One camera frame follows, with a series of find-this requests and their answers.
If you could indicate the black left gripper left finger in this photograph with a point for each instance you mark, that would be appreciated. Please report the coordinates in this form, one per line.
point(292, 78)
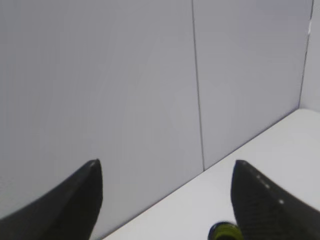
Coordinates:
point(67, 212)

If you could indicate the dark red wine bottle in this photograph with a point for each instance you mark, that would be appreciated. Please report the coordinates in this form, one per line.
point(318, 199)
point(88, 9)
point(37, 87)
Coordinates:
point(225, 230)

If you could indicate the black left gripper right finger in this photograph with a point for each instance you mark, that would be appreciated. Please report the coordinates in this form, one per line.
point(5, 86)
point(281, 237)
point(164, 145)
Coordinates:
point(265, 211)

